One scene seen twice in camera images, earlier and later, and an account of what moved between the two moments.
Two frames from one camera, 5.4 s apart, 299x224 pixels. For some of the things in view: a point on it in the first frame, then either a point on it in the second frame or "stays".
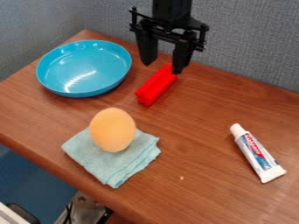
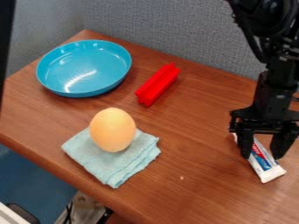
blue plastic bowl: [83, 68] stays
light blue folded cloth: [114, 167] stays
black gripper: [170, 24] to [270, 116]
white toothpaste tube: [266, 164] stays
